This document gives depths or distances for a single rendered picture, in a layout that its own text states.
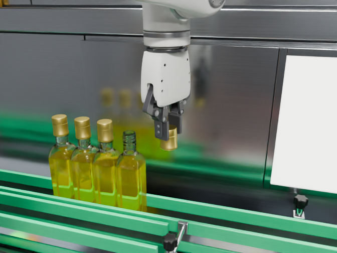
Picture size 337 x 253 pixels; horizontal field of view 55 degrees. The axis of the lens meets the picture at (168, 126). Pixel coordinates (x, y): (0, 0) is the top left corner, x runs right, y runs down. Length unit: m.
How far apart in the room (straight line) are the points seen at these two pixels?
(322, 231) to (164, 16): 0.55
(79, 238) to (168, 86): 0.37
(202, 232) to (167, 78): 0.34
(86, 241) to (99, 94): 0.36
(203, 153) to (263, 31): 0.32
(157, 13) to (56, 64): 0.45
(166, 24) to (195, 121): 0.30
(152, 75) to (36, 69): 0.48
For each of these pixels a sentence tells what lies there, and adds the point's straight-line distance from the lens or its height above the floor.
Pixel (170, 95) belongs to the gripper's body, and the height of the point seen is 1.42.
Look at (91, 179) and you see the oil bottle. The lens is 0.79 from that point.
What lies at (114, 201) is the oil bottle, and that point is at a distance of 0.79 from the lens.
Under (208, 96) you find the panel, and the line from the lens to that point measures 0.77.
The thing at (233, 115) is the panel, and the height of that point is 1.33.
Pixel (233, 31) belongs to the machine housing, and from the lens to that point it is 0.75.
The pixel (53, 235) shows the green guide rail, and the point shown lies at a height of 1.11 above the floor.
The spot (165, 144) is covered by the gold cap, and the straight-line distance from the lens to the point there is 0.65.
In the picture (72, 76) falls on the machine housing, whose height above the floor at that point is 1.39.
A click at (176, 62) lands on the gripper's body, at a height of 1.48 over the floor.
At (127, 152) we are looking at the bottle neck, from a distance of 0.72.
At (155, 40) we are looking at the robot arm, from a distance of 0.57.
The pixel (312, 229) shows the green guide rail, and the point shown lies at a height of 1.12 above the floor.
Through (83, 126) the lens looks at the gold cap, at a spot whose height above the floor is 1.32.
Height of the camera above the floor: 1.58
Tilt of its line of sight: 21 degrees down
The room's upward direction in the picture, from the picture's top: straight up
